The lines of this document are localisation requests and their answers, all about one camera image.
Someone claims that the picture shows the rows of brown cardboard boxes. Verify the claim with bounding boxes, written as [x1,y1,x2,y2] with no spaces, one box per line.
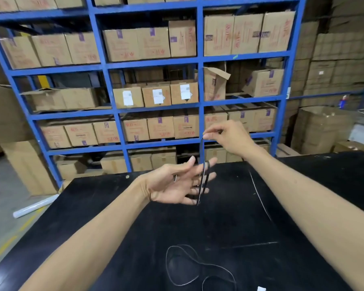
[0,0,296,181]

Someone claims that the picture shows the large open cardboard carton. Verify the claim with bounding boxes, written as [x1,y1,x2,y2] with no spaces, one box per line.
[291,106,356,155]

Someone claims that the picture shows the person's left forearm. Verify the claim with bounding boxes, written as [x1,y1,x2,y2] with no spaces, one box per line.
[19,178,152,291]

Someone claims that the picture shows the tall cardboard carton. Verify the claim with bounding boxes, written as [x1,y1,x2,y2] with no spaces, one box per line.
[0,139,58,196]

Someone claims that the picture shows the cardboard box with white label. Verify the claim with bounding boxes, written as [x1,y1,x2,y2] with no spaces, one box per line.
[112,86,145,109]
[142,84,172,108]
[170,80,199,105]

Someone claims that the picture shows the low brown cardboard box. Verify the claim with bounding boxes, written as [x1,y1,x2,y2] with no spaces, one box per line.
[333,141,364,156]

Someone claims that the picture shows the white plastic roll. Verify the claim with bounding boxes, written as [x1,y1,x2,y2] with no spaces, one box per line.
[13,194,60,219]

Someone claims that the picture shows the blue metal shelf rack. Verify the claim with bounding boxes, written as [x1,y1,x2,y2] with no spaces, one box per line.
[286,59,364,110]
[0,0,307,188]

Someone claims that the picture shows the torn cardboard box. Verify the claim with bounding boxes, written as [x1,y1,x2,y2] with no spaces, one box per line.
[0,80,34,144]

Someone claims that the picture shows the person's left hand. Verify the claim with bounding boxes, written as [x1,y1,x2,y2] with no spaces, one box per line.
[138,156,218,206]

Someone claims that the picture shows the open flap cardboard carton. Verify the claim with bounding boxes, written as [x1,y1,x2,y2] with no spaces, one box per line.
[202,66,231,102]

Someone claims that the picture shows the person's right forearm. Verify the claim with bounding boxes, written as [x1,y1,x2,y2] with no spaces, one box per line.
[244,145,364,291]

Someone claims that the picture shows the wall of stacked cartons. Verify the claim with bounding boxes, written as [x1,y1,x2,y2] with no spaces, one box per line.
[280,0,364,108]

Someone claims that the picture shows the small flat cardboard box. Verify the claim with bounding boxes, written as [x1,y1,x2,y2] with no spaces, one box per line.
[276,143,301,157]

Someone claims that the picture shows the person's right hand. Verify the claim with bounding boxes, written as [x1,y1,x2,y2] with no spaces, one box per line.
[202,120,261,160]

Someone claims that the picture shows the thin black cable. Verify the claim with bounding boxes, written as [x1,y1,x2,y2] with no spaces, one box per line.
[166,133,273,291]

